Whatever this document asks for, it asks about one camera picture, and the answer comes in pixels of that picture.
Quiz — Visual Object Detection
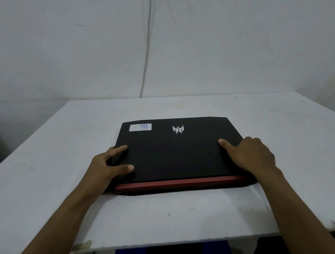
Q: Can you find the person's left hand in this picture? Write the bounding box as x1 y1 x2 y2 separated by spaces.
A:
78 145 135 196

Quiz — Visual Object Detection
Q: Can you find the person's right hand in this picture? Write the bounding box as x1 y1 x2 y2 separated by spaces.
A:
218 137 277 179

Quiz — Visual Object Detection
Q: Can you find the black laptop with red edge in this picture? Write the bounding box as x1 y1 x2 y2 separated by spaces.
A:
113 116 259 196

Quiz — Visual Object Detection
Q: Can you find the person's left forearm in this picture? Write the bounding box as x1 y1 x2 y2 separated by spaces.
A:
22 181 104 254

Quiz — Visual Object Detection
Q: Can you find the person's right forearm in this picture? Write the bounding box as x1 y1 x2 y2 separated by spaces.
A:
255 166 335 254

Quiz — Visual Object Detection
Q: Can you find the white sticker label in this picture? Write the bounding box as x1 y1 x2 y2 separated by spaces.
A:
129 123 152 132

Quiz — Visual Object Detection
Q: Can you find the thin grey wall cable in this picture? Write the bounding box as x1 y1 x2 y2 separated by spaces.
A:
139 0 153 98

